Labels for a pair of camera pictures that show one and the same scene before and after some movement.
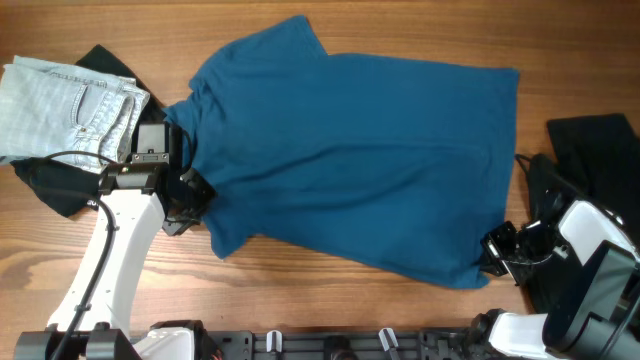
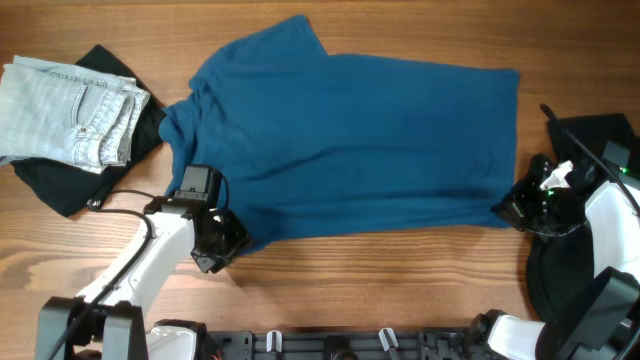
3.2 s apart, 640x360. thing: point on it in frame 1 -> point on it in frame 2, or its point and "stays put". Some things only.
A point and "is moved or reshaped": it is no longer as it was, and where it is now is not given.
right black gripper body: [532, 246] -> [545, 213]
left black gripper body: [198, 193] -> [230, 235]
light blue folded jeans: [47, 109] stays put
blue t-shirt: [382, 162] is moved or reshaped
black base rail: [349, 345] stays put
